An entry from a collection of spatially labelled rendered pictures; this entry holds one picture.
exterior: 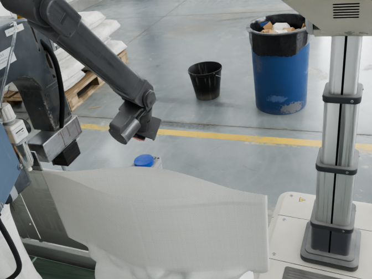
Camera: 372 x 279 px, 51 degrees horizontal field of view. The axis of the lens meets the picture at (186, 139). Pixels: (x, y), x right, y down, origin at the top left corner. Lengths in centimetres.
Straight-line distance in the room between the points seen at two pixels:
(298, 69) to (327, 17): 187
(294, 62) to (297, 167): 79
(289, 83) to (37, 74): 225
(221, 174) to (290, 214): 78
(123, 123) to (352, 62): 66
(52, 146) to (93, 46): 34
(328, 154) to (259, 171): 118
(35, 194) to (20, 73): 81
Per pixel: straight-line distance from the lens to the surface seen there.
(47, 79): 98
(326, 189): 143
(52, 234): 178
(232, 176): 246
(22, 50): 93
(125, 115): 95
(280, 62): 287
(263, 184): 239
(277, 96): 300
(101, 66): 78
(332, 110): 127
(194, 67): 349
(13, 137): 83
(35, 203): 170
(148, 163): 117
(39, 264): 170
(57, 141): 101
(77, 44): 71
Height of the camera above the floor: 151
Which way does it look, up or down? 32 degrees down
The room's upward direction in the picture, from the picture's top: 9 degrees counter-clockwise
